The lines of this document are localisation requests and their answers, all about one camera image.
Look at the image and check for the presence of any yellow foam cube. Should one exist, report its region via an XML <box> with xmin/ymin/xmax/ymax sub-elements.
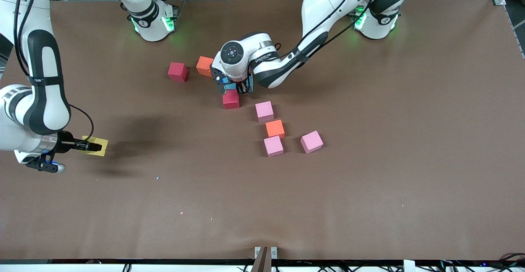
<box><xmin>81</xmin><ymin>136</ymin><xmax>109</xmax><ymax>157</ymax></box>

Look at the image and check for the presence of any red foam cube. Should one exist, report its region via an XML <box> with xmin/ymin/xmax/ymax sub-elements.
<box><xmin>168</xmin><ymin>62</ymin><xmax>189</xmax><ymax>83</ymax></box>
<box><xmin>222</xmin><ymin>89</ymin><xmax>240</xmax><ymax>110</ymax></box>

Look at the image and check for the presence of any light pink foam cube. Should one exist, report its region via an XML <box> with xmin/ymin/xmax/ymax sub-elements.
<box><xmin>255</xmin><ymin>101</ymin><xmax>274</xmax><ymax>123</ymax></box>
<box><xmin>300</xmin><ymin>130</ymin><xmax>324</xmax><ymax>154</ymax></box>
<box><xmin>263</xmin><ymin>135</ymin><xmax>284</xmax><ymax>158</ymax></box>

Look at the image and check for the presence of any dented orange foam cube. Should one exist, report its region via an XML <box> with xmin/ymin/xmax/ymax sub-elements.
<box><xmin>196</xmin><ymin>56</ymin><xmax>215</xmax><ymax>78</ymax></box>

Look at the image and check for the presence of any metal table clamp bracket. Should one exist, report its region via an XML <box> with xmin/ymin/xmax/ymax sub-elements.
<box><xmin>251</xmin><ymin>246</ymin><xmax>278</xmax><ymax>272</ymax></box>

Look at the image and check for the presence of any aluminium table edge rail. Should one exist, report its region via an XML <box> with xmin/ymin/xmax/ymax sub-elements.
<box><xmin>505</xmin><ymin>5</ymin><xmax>525</xmax><ymax>59</ymax></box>

